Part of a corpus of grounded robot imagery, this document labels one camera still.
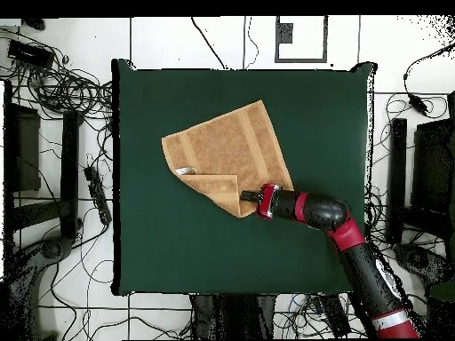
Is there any orange terry towel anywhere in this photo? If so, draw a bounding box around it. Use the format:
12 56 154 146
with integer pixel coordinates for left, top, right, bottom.
161 99 295 218

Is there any dark green table cloth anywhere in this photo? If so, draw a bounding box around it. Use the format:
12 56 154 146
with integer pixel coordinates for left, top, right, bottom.
110 59 378 297

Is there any black power strip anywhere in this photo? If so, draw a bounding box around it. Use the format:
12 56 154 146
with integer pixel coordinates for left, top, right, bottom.
84 165 113 226
317 294 352 338

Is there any black inline power adapter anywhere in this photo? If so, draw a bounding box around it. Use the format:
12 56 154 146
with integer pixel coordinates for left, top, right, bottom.
408 93 429 116

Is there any black rectangular box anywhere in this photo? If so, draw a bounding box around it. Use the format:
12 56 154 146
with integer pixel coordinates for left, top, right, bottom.
7 39 55 68

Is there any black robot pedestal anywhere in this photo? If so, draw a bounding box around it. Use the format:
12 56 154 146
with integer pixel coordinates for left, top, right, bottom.
189 293 277 340

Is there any black frame stand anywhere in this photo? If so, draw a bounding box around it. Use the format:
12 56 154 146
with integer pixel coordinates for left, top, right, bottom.
386 91 455 246
3 80 84 242

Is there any grey square floor frame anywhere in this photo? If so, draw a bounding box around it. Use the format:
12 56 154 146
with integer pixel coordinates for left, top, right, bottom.
274 15 329 64

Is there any black floor cable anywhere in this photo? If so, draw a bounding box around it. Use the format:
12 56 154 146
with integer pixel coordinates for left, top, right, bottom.
190 16 228 70

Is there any dark grey pedestal leg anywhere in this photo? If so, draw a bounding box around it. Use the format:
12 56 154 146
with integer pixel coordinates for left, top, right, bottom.
6 236 76 340
392 242 454 289

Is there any black cable tangle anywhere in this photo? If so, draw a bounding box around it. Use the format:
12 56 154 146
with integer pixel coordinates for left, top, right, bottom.
0 28 115 122

